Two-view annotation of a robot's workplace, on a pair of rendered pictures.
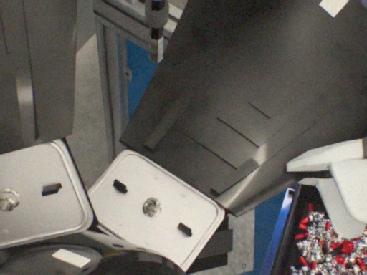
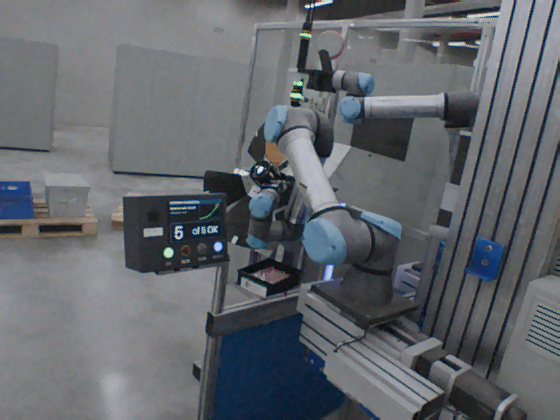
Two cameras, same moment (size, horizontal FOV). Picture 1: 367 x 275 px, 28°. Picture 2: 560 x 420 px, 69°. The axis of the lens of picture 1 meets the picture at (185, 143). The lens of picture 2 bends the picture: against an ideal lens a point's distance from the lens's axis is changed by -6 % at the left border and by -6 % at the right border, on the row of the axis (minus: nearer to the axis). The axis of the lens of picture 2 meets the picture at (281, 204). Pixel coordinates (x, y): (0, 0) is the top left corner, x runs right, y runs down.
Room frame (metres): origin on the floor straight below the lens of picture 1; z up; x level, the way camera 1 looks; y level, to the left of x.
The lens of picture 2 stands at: (0.74, -1.74, 1.53)
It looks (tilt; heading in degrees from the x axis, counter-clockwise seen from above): 13 degrees down; 107
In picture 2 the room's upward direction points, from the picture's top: 9 degrees clockwise
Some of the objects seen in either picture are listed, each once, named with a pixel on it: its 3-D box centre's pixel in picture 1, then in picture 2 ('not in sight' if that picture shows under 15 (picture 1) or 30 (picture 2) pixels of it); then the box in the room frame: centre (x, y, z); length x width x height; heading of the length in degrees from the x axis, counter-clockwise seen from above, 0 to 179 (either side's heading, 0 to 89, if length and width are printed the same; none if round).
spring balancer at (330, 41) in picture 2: not in sight; (329, 45); (0.13, 0.74, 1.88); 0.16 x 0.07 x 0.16; 6
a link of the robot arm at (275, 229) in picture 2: not in sight; (263, 231); (0.28, -0.37, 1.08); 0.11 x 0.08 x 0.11; 47
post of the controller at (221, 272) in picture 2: not in sight; (219, 283); (0.25, -0.62, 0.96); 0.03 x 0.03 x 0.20; 61
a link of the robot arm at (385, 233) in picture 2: not in sight; (375, 239); (0.68, -0.59, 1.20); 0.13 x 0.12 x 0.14; 47
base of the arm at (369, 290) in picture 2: not in sight; (368, 278); (0.68, -0.59, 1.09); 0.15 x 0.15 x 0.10
